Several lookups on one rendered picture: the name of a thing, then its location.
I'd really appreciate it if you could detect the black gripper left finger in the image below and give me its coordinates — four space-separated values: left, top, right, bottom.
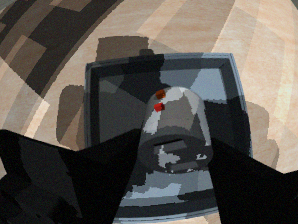
0 129 141 224

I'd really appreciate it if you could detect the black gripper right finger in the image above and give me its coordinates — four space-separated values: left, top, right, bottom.
208 137 298 224

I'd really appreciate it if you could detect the dark grey tray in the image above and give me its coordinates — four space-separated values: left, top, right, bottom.
84 52 253 224

